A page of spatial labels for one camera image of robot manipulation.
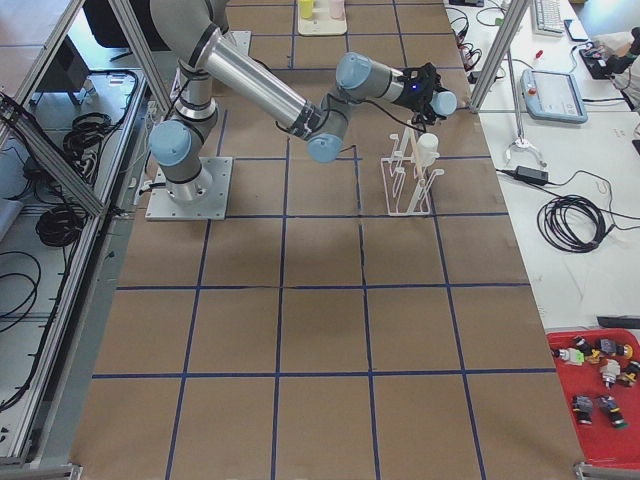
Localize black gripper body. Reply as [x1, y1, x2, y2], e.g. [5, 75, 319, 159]
[402, 62, 443, 125]

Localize light blue plastic cup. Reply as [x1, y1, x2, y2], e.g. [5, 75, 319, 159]
[430, 90, 458, 118]

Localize pale green plastic cup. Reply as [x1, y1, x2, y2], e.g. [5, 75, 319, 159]
[414, 133, 439, 175]

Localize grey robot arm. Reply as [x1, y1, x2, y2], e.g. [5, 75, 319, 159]
[150, 1, 457, 163]

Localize pink plastic cup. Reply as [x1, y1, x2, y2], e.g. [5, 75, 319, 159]
[328, 0, 345, 20]

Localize yellow plastic cup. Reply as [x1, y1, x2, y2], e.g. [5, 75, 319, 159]
[298, 0, 314, 20]

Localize cream rabbit print tray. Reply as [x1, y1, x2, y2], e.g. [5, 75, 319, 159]
[297, 0, 347, 36]

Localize blue teach pendant tablet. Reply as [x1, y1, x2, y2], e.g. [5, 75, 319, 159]
[520, 69, 588, 124]

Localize black power adapter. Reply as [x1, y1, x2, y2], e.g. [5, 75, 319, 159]
[514, 166, 549, 186]

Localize red parts tray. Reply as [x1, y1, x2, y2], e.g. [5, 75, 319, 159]
[547, 329, 639, 470]

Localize white wire cup rack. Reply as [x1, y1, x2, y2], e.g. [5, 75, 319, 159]
[380, 122, 444, 217]

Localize aluminium frame post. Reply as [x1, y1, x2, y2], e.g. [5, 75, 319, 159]
[469, 0, 531, 113]

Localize coiled black cable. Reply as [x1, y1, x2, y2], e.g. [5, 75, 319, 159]
[537, 193, 617, 252]

